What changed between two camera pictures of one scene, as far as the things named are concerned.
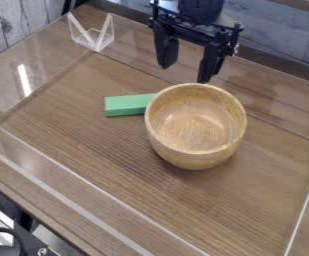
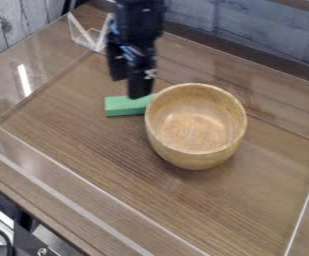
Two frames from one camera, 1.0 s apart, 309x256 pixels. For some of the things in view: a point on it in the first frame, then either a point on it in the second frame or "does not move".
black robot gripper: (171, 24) to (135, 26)
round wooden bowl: (195, 124) does not move
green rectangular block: (126, 104) does not move
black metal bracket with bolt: (32, 245) does not move
